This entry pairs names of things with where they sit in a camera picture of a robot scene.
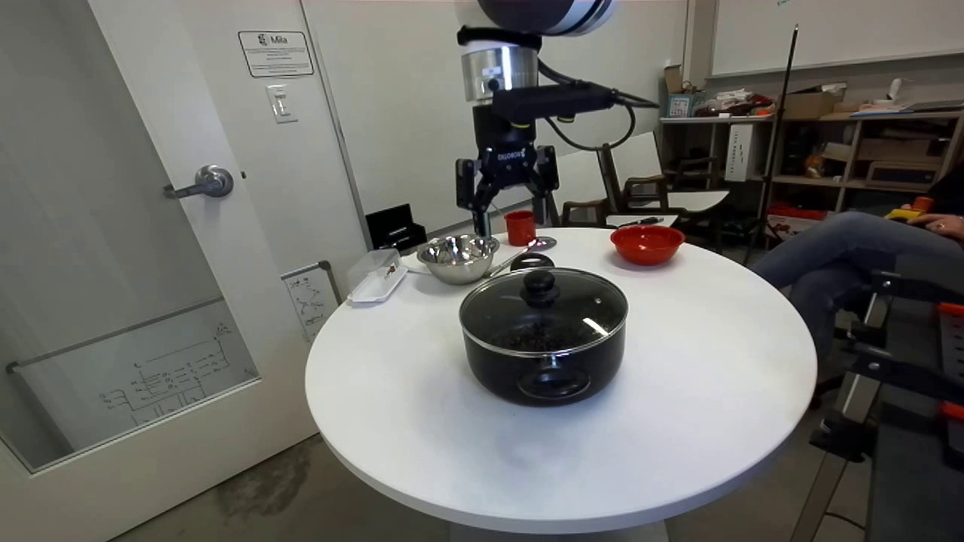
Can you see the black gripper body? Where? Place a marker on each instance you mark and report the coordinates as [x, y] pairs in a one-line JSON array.
[[507, 151]]

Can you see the glass pot lid black knob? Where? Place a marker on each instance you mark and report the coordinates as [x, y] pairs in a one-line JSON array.
[[492, 310]]

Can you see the red bowl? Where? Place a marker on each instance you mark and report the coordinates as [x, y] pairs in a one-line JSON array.
[[650, 246]]

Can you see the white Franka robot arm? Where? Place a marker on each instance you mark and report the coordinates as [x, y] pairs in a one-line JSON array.
[[522, 30]]

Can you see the stainless steel bowl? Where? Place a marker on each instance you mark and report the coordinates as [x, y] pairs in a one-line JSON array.
[[456, 259]]

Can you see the black cooking pot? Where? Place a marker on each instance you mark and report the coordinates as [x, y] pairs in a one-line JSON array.
[[545, 376]]

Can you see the person's hand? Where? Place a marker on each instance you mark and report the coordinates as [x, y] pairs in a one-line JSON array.
[[945, 225]]

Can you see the white leaning panel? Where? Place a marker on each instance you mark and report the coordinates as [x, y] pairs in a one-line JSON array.
[[643, 160], [583, 185]]

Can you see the red mug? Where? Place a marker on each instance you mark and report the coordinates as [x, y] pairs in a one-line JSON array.
[[519, 230]]

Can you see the large metal spoon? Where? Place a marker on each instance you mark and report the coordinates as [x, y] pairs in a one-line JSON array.
[[545, 243]]

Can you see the clear plastic container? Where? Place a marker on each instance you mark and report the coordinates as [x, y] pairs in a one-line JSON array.
[[379, 279]]

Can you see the small white table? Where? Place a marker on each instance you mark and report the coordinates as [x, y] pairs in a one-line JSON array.
[[695, 199]]

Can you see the small whiteboard with drawings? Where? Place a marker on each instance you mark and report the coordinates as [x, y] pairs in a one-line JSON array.
[[312, 301]]

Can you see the black vertical pole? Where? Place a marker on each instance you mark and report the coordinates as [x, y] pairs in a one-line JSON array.
[[778, 130]]

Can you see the storage shelf unit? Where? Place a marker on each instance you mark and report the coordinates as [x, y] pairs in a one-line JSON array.
[[804, 181]]

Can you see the cardboard box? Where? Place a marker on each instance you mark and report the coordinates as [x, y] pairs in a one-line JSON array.
[[815, 103]]

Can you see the person's leg in jeans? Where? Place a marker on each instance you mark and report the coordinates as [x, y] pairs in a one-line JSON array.
[[855, 252]]

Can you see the white door with window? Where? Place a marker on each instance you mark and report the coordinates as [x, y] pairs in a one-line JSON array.
[[101, 252]]

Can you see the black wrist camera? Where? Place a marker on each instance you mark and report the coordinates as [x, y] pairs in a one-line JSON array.
[[554, 99]]

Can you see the black wall tray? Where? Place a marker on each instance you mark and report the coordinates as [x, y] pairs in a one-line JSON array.
[[397, 230]]

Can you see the white light switch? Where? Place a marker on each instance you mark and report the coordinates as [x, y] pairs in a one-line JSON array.
[[282, 103]]

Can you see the white wall sign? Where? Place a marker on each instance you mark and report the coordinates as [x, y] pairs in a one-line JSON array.
[[275, 51]]

